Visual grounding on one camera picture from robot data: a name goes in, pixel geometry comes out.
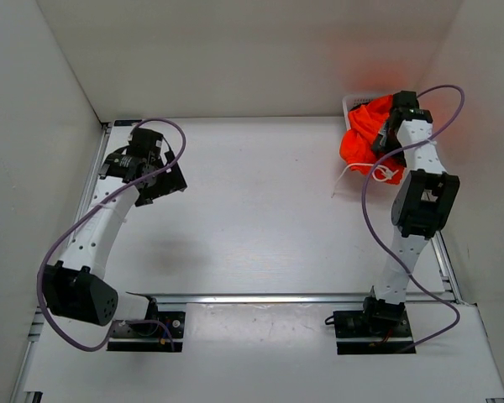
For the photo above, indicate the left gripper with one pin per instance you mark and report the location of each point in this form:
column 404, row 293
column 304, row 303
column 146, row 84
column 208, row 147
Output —
column 172, row 181

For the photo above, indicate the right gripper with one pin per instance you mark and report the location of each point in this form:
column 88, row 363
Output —
column 380, row 143

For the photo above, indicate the orange shorts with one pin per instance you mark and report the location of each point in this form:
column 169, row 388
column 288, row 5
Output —
column 365, row 122

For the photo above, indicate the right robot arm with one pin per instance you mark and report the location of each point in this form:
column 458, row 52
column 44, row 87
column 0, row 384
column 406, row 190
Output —
column 421, row 207

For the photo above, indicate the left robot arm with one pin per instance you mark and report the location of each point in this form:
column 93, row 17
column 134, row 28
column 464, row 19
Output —
column 74, row 286

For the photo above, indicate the white plastic basket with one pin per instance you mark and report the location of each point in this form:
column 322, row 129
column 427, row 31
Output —
column 352, row 101

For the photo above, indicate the aluminium front rail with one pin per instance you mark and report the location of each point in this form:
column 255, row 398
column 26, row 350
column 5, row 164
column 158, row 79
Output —
column 322, row 298

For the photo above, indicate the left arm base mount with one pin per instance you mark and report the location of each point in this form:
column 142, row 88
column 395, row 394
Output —
column 164, row 333

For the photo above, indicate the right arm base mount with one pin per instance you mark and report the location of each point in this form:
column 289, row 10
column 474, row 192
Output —
column 361, row 331

